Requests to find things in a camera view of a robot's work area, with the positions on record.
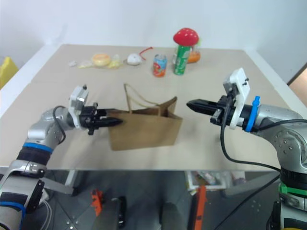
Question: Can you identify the white box with clutter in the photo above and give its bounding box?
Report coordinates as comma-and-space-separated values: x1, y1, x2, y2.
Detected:
186, 170, 231, 193

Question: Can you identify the yellow bin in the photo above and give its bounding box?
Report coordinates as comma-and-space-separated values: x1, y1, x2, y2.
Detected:
0, 56, 20, 91

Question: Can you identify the black object under table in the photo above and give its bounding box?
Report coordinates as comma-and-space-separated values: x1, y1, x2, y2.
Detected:
117, 195, 128, 229

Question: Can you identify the orange round bun toy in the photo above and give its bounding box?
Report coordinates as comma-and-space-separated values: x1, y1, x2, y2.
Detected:
92, 53, 112, 67

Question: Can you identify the orange tool under table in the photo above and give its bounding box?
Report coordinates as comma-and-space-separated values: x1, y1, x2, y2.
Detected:
90, 188, 104, 215

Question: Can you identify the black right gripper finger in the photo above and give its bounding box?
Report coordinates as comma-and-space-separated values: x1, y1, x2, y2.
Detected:
191, 98, 221, 109
186, 102, 217, 115

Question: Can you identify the orange plastic bar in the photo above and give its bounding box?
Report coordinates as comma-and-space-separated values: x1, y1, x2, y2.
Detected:
193, 185, 207, 230

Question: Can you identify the red mushroom plush toy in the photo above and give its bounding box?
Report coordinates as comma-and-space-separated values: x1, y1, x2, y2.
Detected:
173, 28, 200, 46

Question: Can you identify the white mouse with red cable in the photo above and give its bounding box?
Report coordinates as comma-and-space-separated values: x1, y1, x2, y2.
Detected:
123, 46, 154, 66

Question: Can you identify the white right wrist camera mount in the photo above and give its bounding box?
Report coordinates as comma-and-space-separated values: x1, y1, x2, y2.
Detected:
222, 68, 251, 130

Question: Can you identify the brown paper bag with handles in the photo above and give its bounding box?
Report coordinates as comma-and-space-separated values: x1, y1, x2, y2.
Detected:
109, 83, 184, 151

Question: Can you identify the blue wrist cable clip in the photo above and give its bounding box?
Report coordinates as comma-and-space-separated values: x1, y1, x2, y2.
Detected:
244, 95, 261, 133

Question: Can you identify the yellow toy in clear wrap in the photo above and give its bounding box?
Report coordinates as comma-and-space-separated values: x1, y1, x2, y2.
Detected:
107, 54, 122, 69

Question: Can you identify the brown wooden panel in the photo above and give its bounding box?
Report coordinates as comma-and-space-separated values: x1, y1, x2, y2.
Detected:
287, 61, 307, 97

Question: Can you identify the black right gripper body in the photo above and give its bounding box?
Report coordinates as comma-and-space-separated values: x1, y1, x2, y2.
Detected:
210, 94, 237, 126

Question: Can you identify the grey table leg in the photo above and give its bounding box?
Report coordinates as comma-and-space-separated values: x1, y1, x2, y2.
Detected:
43, 170, 77, 196

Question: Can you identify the green drink can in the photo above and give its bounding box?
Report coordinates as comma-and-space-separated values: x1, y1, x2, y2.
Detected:
172, 45, 191, 76

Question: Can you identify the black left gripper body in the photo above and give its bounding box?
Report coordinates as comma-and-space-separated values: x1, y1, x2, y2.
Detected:
78, 102, 107, 136

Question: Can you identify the orange toy in clear wrap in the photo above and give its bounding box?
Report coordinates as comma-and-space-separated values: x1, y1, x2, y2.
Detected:
188, 45, 201, 64

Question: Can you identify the colourful blue drink can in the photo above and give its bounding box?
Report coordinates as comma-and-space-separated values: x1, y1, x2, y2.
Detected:
153, 54, 167, 78

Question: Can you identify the pale yellow wrapped packet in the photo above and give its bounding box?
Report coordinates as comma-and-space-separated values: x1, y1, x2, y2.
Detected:
77, 60, 94, 70

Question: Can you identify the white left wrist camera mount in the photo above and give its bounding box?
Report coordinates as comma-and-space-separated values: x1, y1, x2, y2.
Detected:
68, 84, 90, 129

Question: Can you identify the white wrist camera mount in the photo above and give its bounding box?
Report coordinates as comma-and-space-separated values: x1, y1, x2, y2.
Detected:
68, 84, 90, 129
222, 68, 251, 130

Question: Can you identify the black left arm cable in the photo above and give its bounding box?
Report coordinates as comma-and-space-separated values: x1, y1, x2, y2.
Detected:
52, 105, 67, 145

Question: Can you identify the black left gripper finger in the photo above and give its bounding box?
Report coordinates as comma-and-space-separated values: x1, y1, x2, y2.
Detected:
96, 116, 123, 128
97, 108, 116, 118

